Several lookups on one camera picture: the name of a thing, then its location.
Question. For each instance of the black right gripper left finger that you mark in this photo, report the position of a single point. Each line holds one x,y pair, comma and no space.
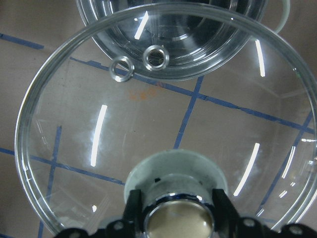
133,209

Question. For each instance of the pale green steel pot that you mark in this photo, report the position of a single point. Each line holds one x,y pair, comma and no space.
158,45

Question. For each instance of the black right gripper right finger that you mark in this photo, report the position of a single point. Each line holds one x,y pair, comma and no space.
226,216

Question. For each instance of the clear glass pot lid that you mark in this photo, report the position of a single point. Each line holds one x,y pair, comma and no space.
90,130

